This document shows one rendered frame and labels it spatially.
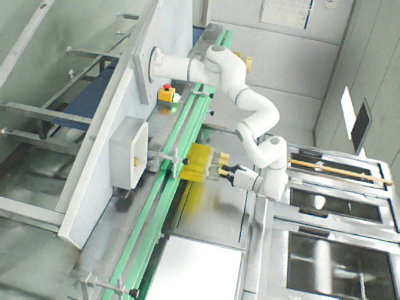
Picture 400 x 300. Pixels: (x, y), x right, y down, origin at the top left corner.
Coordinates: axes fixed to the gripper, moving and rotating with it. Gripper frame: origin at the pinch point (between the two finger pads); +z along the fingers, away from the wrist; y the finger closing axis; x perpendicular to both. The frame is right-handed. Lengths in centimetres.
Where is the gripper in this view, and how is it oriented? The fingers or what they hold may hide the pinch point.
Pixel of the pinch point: (225, 171)
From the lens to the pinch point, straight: 178.2
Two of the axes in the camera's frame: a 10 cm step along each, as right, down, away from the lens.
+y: 1.1, -7.9, -6.0
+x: -4.4, 5.0, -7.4
